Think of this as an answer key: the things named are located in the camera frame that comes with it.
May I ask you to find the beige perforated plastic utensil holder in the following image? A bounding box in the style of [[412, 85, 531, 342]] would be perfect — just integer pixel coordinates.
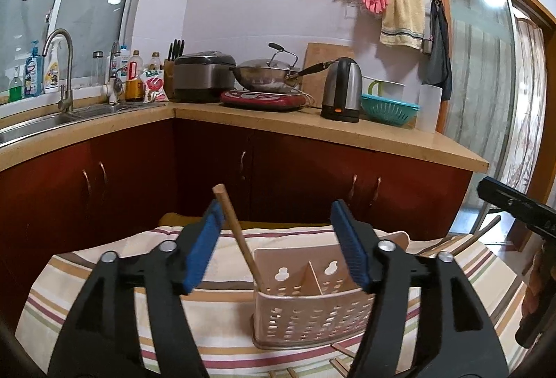
[[252, 230, 410, 350]]

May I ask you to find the grey rice cooker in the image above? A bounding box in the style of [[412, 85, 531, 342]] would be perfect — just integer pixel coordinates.
[[172, 50, 238, 104]]

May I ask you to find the teal plastic colander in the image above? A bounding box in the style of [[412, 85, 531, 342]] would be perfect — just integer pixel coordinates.
[[360, 93, 422, 127]]

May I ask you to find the knife block with black knives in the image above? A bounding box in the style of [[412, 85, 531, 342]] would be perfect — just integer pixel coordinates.
[[162, 38, 187, 99]]

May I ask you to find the steel wok with black handle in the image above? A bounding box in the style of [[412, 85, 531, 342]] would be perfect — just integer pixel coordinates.
[[229, 58, 338, 95]]

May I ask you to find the tall stainless steel faucet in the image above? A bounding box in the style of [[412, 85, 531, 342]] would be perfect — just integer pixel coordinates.
[[42, 29, 75, 114]]

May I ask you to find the red-brown kitchen base cabinet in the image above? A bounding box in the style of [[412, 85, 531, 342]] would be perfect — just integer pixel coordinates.
[[0, 117, 475, 333]]

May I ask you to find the stainless steel electric kettle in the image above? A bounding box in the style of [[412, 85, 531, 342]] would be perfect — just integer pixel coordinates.
[[320, 57, 364, 124]]

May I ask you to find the glass jar with black lid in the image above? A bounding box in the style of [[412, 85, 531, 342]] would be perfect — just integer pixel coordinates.
[[91, 50, 105, 86]]

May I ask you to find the frosted glass sliding door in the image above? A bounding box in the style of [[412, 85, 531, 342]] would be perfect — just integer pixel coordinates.
[[441, 0, 556, 242]]

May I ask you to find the small green liquid bottle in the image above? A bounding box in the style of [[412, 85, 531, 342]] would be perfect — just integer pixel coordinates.
[[9, 67, 25, 103]]

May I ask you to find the dark grey hanging cloth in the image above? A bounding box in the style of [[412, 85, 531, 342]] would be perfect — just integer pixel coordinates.
[[420, 0, 453, 102]]

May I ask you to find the amber oil bottle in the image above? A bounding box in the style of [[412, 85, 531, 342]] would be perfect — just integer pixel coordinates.
[[125, 50, 145, 103]]

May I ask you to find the aluminium frame window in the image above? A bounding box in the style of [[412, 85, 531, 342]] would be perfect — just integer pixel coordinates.
[[0, 0, 147, 106]]

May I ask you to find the wooden cutting board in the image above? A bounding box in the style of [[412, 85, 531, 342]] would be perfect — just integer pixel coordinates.
[[303, 41, 353, 101]]

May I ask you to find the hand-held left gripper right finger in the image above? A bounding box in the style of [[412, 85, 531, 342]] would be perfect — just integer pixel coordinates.
[[331, 200, 509, 378]]

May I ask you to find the striped tablecloth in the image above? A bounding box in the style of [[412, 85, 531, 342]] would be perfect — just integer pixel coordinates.
[[15, 225, 539, 378]]

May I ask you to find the glass wok lid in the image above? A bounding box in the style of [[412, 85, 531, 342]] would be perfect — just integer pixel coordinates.
[[237, 42, 301, 71]]

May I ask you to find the yellow striped towel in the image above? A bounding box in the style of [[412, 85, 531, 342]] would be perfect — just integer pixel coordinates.
[[379, 0, 427, 50]]

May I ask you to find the blue dish soap bottle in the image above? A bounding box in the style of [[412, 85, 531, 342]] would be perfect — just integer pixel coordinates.
[[23, 41, 44, 99]]

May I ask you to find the person's right hand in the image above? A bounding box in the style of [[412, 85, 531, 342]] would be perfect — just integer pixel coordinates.
[[521, 243, 550, 318]]

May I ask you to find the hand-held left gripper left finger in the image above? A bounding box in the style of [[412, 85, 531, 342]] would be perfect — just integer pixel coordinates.
[[48, 199, 225, 378]]

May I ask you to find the white translucent plastic container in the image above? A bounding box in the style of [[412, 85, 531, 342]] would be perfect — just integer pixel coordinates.
[[416, 84, 443, 132]]

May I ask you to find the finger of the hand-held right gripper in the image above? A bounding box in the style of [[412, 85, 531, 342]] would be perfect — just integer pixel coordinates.
[[477, 176, 528, 226]]

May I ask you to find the stainless steel sink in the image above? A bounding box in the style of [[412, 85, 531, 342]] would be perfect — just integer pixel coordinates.
[[0, 101, 171, 147]]

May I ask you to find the beige stone kitchen countertop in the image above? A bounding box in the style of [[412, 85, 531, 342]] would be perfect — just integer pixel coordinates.
[[0, 99, 490, 175]]

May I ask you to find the red and white packet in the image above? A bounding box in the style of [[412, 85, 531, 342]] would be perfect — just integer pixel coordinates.
[[139, 69, 170, 104]]

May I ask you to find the white bottle with blue cap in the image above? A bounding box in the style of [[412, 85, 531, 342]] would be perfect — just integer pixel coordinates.
[[117, 45, 131, 82]]

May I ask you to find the white spray bottle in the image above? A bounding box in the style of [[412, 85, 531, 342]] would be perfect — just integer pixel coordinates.
[[42, 40, 62, 94]]

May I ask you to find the red induction cooker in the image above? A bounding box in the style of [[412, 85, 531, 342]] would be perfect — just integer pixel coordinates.
[[219, 88, 314, 113]]

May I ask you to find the white mug with green handle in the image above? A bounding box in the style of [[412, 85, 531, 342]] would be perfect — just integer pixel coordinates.
[[362, 76, 406, 101]]

